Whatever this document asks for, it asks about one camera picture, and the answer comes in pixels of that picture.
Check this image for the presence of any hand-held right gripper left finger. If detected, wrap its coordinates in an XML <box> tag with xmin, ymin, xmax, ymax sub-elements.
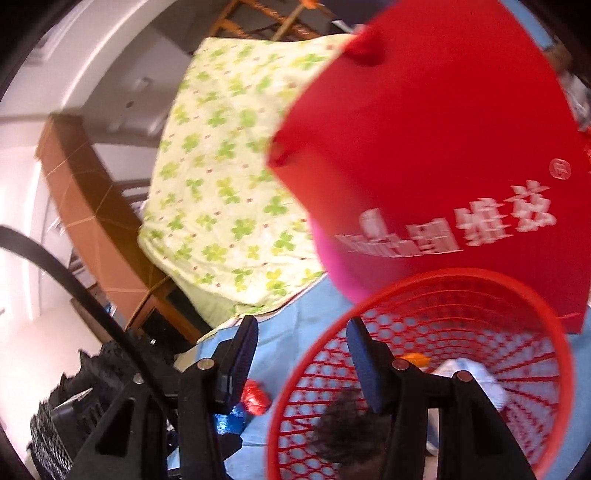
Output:
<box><xmin>69</xmin><ymin>315</ymin><xmax>259</xmax><ymax>480</ymax></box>

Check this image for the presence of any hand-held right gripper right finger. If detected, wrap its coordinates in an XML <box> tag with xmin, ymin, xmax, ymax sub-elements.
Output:
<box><xmin>346</xmin><ymin>318</ymin><xmax>539</xmax><ymax>480</ymax></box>

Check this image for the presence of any red-orange wad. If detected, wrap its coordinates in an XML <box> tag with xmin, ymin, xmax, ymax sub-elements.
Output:
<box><xmin>242</xmin><ymin>381</ymin><xmax>272</xmax><ymax>415</ymax></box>

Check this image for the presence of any black wad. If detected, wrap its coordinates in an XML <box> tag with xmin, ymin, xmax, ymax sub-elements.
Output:
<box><xmin>309</xmin><ymin>388</ymin><xmax>393</xmax><ymax>467</ymax></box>

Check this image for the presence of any blue foil wad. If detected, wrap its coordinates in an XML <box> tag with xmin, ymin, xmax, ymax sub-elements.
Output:
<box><xmin>215</xmin><ymin>404</ymin><xmax>247</xmax><ymax>435</ymax></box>

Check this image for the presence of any white knotted plastic bag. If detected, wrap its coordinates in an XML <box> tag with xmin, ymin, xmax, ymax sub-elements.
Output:
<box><xmin>434</xmin><ymin>357</ymin><xmax>509</xmax><ymax>411</ymax></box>

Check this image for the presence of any red mesh plastic basket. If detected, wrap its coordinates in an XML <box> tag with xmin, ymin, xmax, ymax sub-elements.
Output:
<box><xmin>265</xmin><ymin>268</ymin><xmax>575</xmax><ymax>480</ymax></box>

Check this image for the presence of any light blue blanket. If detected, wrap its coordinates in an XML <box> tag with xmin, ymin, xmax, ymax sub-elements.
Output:
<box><xmin>166</xmin><ymin>272</ymin><xmax>444</xmax><ymax>480</ymax></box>

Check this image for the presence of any pink pillow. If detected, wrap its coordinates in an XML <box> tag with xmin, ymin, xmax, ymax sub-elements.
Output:
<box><xmin>309</xmin><ymin>217</ymin><xmax>398</xmax><ymax>305</ymax></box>

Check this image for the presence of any black fluffy garment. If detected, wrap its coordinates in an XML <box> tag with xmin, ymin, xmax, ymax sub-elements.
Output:
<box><xmin>30</xmin><ymin>339</ymin><xmax>176</xmax><ymax>480</ymax></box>

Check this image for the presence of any clover print blanket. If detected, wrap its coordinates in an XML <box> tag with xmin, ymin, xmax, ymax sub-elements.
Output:
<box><xmin>137</xmin><ymin>34</ymin><xmax>365</xmax><ymax>319</ymax></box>

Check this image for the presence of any brown wooden pillar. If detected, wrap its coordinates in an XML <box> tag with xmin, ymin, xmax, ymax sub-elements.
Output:
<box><xmin>37</xmin><ymin>113</ymin><xmax>204</xmax><ymax>342</ymax></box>

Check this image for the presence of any red paper bag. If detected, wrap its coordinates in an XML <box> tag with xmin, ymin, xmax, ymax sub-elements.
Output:
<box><xmin>268</xmin><ymin>0</ymin><xmax>591</xmax><ymax>333</ymax></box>

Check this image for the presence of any wooden stair railing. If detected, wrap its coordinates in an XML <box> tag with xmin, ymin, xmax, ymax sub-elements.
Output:
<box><xmin>208</xmin><ymin>0</ymin><xmax>352</xmax><ymax>42</ymax></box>

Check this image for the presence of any black cable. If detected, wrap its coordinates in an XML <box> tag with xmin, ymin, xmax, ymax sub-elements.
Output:
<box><xmin>0</xmin><ymin>225</ymin><xmax>174</xmax><ymax>409</ymax></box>

